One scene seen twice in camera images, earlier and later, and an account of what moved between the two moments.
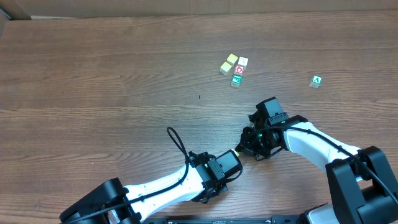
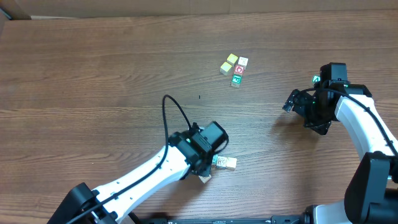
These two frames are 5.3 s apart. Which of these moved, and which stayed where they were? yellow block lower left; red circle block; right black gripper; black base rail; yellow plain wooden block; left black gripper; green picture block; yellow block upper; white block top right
Moved: left black gripper; yellow plain wooden block; right black gripper
Stayed: white block top right; green picture block; yellow block lower left; black base rail; yellow block upper; red circle block
